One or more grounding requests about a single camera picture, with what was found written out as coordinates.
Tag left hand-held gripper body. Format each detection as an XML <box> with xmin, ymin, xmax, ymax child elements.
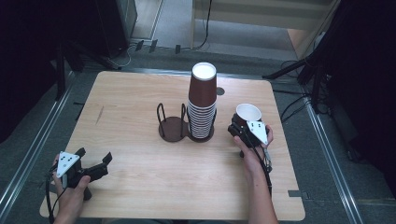
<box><xmin>55</xmin><ymin>150</ymin><xmax>109</xmax><ymax>202</ymax></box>

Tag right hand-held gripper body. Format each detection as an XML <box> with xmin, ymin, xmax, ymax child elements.
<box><xmin>227</xmin><ymin>119</ymin><xmax>269</xmax><ymax>149</ymax></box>

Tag brown paper cup white inside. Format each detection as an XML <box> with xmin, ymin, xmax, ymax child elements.
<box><xmin>234</xmin><ymin>103</ymin><xmax>263</xmax><ymax>126</ymax></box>

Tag stack of brown paper cups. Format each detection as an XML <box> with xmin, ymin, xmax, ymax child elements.
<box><xmin>187</xmin><ymin>62</ymin><xmax>218</xmax><ymax>140</ymax></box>

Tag dark wooden double cup holder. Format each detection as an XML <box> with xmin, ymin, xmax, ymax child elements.
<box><xmin>156</xmin><ymin>102</ymin><xmax>219</xmax><ymax>144</ymax></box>

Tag person's right hand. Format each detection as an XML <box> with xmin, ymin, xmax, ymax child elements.
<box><xmin>233</xmin><ymin>124</ymin><xmax>275</xmax><ymax>175</ymax></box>

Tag person's left hand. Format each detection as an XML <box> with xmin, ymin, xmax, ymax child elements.
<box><xmin>50</xmin><ymin>153</ymin><xmax>92</xmax><ymax>213</ymax></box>

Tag grey tape strip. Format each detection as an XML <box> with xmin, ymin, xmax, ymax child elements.
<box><xmin>287</xmin><ymin>189</ymin><xmax>311</xmax><ymax>201</ymax></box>

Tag black tripod stand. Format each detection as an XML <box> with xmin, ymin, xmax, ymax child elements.
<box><xmin>262</xmin><ymin>46</ymin><xmax>332</xmax><ymax>115</ymax></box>

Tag black metal stand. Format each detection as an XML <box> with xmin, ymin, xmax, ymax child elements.
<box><xmin>55</xmin><ymin>39</ymin><xmax>123</xmax><ymax>101</ymax></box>

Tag light wooden shelf unit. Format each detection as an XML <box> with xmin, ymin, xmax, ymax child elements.
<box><xmin>190</xmin><ymin>0</ymin><xmax>341</xmax><ymax>61</ymax></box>

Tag dark curtain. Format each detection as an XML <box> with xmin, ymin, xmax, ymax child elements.
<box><xmin>0</xmin><ymin>0</ymin><xmax>68</xmax><ymax>143</ymax></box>

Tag black cabinet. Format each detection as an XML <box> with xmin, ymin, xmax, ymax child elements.
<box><xmin>94</xmin><ymin>0</ymin><xmax>138</xmax><ymax>59</ymax></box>

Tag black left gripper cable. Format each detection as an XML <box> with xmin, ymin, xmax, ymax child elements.
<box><xmin>45</xmin><ymin>166</ymin><xmax>69</xmax><ymax>224</ymax></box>

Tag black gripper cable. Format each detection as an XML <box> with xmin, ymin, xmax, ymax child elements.
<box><xmin>248</xmin><ymin>136</ymin><xmax>274</xmax><ymax>198</ymax></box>
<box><xmin>45</xmin><ymin>166</ymin><xmax>69</xmax><ymax>224</ymax></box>

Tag aluminium floor rail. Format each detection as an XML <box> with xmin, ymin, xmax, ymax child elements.
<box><xmin>302</xmin><ymin>101</ymin><xmax>365</xmax><ymax>224</ymax></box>
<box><xmin>0</xmin><ymin>70</ymin><xmax>77</xmax><ymax>213</ymax></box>

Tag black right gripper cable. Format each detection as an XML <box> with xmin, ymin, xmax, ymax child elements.
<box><xmin>248</xmin><ymin>136</ymin><xmax>274</xmax><ymax>198</ymax></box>

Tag black floor cables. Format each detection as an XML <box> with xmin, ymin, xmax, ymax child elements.
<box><xmin>272</xmin><ymin>88</ymin><xmax>313</xmax><ymax>123</ymax></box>

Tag white floor cable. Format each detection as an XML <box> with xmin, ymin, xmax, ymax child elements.
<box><xmin>106</xmin><ymin>43</ymin><xmax>138</xmax><ymax>71</ymax></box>

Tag black hanging cable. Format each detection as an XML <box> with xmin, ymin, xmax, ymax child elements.
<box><xmin>178</xmin><ymin>0</ymin><xmax>214</xmax><ymax>52</ymax></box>

